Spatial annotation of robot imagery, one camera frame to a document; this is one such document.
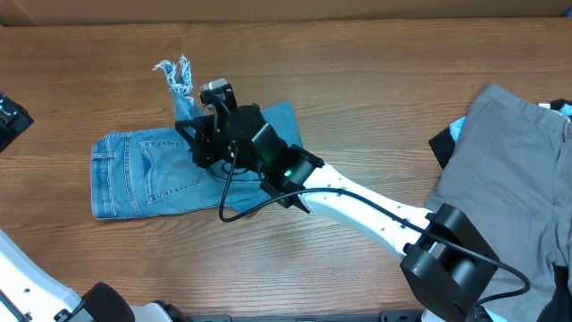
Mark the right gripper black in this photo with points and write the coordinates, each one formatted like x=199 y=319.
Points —
x=198 y=138

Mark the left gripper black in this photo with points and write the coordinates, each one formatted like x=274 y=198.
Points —
x=20 y=122

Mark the light blue denim jeans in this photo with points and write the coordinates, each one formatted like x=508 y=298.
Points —
x=140 y=174

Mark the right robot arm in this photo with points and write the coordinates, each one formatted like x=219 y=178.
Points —
x=446 y=261

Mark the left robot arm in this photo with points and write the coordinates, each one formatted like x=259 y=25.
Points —
x=29 y=294

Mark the black garment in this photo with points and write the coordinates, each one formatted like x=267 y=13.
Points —
x=442 y=146

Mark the light blue garment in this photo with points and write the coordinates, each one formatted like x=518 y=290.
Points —
x=456 y=127

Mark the grey trousers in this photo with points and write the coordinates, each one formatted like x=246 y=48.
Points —
x=510 y=173

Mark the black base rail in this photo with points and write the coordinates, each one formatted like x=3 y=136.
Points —
x=406 y=315

